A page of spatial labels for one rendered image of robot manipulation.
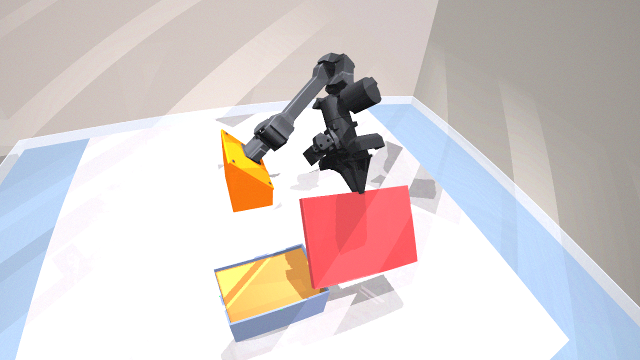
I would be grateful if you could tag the red rectangular lid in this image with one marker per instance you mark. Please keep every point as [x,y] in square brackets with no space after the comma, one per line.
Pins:
[349,236]

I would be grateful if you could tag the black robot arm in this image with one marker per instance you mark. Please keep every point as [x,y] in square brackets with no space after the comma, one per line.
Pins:
[336,71]

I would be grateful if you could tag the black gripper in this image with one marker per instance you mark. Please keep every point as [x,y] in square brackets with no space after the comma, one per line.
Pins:
[352,161]

